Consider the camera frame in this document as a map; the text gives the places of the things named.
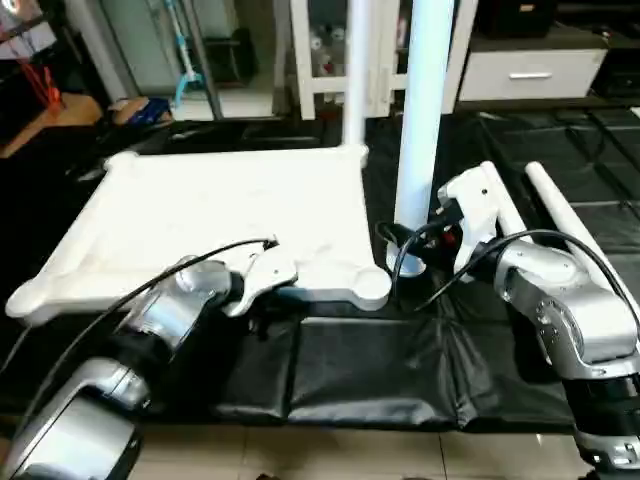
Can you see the white plastic table leg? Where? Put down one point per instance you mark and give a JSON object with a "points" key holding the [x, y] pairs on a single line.
{"points": [[422, 120], [565, 215], [356, 70], [505, 200]]}

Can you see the white plastic table top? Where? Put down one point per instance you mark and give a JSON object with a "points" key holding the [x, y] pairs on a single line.
{"points": [[200, 220]]}

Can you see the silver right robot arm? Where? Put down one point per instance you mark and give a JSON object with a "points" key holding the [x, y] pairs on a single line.
{"points": [[570, 310]]}

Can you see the black work mat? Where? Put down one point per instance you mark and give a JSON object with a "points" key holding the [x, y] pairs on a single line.
{"points": [[400, 370]]}

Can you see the white drawer unit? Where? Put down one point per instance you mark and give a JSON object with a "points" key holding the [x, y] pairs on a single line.
{"points": [[530, 75]]}

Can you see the white glass-door cabinet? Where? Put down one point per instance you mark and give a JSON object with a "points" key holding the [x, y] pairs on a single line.
{"points": [[325, 50]]}

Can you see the black speaker box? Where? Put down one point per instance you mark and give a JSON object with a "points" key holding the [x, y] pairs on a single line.
{"points": [[520, 18]]}

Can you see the blue and yellow box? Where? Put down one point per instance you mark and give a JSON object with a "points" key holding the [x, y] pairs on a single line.
{"points": [[145, 110]]}

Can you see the brown wooden desk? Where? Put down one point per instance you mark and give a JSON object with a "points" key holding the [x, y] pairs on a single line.
{"points": [[50, 125]]}

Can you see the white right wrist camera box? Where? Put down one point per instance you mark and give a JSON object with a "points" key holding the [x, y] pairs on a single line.
{"points": [[475, 215]]}

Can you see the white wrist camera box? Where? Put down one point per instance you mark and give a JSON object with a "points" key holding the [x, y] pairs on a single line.
{"points": [[258, 275], [475, 215]]}

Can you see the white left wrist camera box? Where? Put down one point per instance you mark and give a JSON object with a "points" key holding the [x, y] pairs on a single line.
{"points": [[258, 275]]}

